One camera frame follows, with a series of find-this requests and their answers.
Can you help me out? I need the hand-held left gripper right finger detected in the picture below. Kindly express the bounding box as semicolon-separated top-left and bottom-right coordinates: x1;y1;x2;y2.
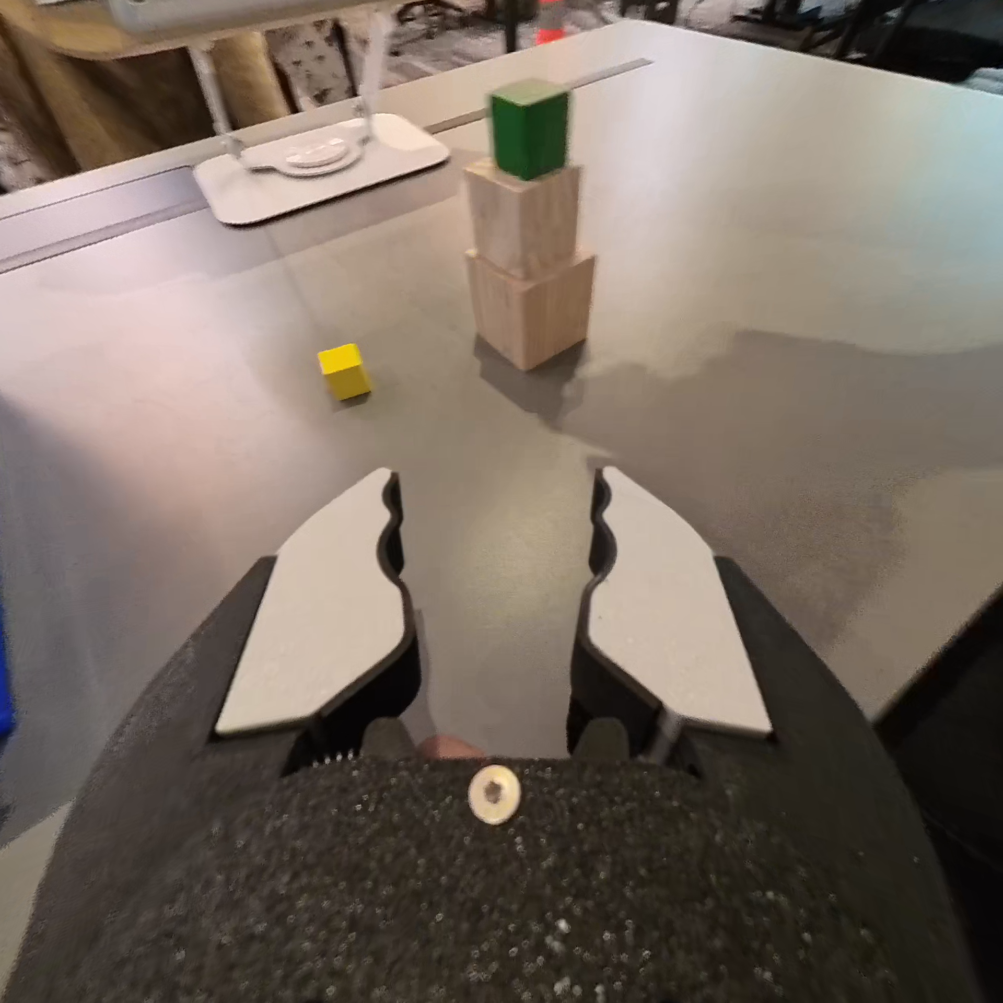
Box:
568;466;775;761

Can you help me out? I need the green wooden cube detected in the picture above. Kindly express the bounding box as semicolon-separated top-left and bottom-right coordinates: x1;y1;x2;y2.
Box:
489;78;573;181

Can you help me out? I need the small yellow wooden cube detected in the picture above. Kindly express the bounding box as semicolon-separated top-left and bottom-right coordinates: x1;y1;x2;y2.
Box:
317;343;374;402

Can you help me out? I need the medium plain wooden cube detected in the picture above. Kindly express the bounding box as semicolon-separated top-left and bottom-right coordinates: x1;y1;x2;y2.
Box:
464;159;582;279

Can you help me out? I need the white document stand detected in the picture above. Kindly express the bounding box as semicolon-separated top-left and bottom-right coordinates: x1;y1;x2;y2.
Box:
106;0;451;227

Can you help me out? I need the large plain wooden cube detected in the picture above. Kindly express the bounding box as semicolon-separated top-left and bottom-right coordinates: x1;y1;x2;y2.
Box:
465;249;597;371

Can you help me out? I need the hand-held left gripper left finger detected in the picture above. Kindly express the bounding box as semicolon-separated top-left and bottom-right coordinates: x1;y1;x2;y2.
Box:
213;469;423;757

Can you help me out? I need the white black-patterned cloth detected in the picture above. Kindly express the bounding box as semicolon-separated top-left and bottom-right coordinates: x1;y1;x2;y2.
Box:
266;19;369;111

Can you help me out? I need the instruction sign on stand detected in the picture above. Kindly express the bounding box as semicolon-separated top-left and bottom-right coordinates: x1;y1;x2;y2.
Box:
0;0;299;177

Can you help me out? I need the grey desk cable cover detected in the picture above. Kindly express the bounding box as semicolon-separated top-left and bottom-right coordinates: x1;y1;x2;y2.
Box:
0;59;655;275

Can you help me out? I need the blue plastic bin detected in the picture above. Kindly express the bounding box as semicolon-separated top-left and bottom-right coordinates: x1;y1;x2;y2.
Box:
0;603;17;738

